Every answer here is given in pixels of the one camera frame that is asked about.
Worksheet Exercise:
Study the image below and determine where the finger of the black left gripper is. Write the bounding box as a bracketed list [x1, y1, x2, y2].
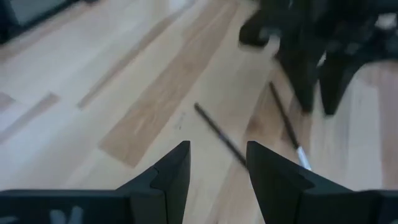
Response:
[275, 46, 325, 113]
[319, 58, 365, 116]

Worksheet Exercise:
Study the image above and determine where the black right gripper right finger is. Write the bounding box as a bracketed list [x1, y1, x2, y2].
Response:
[246, 141, 398, 224]

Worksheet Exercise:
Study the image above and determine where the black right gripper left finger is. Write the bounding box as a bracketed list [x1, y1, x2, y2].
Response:
[0, 141, 192, 224]

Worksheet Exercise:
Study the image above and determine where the silver ferrule makeup brush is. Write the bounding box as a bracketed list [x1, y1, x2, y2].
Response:
[268, 80, 312, 172]

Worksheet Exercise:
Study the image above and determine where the thin black makeup pencil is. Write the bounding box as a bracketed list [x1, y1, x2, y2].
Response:
[193, 102, 249, 169]

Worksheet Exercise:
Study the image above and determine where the black table frame rail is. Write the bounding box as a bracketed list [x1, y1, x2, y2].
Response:
[0, 0, 100, 44]

